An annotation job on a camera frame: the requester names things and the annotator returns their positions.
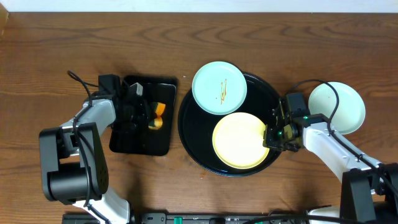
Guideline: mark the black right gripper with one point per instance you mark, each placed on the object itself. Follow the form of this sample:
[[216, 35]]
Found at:
[[269, 140]]

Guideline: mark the rectangular black tray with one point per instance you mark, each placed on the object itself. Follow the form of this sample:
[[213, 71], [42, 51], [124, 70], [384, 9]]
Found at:
[[149, 142]]

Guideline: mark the orange green sponge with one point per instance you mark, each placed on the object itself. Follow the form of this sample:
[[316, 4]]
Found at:
[[157, 109]]

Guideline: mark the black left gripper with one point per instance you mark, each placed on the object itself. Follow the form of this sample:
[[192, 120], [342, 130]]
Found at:
[[143, 118]]

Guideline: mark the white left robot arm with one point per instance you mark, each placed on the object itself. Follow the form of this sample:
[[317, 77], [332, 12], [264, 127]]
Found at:
[[72, 162]]

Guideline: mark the light green plate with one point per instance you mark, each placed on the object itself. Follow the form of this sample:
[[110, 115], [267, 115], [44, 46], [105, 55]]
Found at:
[[351, 110], [219, 88]]

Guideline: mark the round black tray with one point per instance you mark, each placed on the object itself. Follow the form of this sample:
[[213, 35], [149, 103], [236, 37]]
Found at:
[[195, 127]]

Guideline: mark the yellow plate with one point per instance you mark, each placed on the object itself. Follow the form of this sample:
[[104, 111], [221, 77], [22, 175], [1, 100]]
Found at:
[[237, 140]]

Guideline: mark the black base unit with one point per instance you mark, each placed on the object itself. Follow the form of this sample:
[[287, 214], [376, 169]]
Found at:
[[163, 218]]

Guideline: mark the light green plate top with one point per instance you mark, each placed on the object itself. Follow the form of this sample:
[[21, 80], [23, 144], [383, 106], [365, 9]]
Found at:
[[219, 88]]

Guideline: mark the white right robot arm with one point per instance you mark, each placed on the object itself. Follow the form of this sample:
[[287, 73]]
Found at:
[[368, 187]]

